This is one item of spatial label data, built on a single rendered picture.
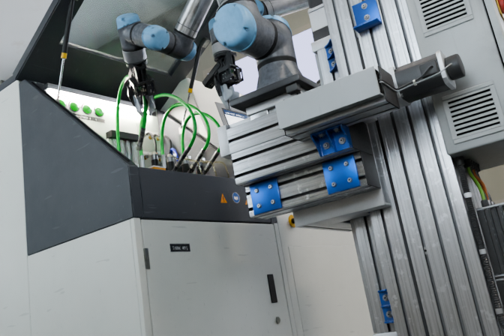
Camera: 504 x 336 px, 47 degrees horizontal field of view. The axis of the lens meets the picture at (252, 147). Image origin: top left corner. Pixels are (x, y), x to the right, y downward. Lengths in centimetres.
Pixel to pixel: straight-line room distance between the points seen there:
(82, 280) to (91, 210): 22
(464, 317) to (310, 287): 90
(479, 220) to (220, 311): 84
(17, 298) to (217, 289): 73
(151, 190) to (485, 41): 103
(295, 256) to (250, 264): 28
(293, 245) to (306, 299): 21
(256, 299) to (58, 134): 88
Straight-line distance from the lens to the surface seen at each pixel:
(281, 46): 165
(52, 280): 206
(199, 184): 196
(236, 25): 155
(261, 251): 212
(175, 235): 183
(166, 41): 186
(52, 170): 210
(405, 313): 161
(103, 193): 185
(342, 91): 136
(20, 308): 223
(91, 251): 189
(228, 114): 273
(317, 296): 236
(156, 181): 182
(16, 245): 226
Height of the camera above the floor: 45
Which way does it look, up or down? 17 degrees up
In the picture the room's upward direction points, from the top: 10 degrees counter-clockwise
